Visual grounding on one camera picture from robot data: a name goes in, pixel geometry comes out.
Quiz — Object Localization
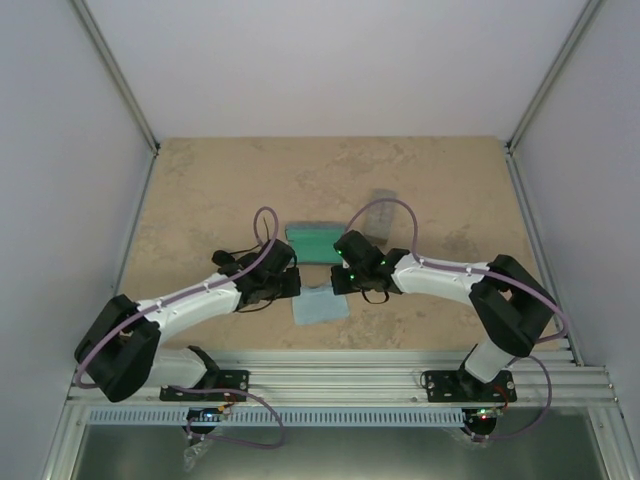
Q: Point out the light blue cleaning cloth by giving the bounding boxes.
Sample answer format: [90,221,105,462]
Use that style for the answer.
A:
[292,284,350,326]

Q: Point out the blue glasses case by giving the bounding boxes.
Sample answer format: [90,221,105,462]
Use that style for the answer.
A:
[285,222,346,265]

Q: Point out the black sunglasses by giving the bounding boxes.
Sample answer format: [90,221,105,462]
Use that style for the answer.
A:
[211,219,271,267]

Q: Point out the grey glasses case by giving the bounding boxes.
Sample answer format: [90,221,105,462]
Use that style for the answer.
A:
[362,189,397,246]

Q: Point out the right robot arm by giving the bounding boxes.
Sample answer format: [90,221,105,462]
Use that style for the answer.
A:
[331,231,562,402]

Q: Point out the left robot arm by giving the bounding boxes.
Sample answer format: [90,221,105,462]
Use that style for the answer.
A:
[74,239,301,403]

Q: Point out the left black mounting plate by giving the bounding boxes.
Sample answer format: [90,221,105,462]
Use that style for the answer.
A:
[159,370,250,403]

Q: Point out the black mounting plate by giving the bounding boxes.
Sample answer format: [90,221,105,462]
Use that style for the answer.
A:
[420,368,517,403]
[159,370,250,403]

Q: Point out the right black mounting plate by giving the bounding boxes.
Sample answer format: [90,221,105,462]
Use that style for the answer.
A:
[420,368,517,403]

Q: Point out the left circuit board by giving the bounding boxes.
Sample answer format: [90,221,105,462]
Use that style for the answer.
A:
[186,406,233,423]

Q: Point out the circuit board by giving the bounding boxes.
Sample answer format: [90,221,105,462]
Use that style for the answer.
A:
[186,406,233,423]
[464,407,503,424]

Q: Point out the right circuit board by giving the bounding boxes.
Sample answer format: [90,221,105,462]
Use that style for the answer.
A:
[464,407,503,424]

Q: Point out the slotted cable duct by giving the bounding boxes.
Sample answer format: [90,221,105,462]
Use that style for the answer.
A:
[87,406,466,428]

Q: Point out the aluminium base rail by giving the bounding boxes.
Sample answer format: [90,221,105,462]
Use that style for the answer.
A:
[67,332,619,406]

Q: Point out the left aluminium frame post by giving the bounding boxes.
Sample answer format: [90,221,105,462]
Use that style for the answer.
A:
[69,0,162,156]

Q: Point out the aluminium frame post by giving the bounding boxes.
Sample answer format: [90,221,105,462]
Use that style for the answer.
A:
[69,0,162,156]
[505,0,604,154]

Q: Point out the right aluminium frame post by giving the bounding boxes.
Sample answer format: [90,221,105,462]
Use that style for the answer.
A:
[505,0,604,154]

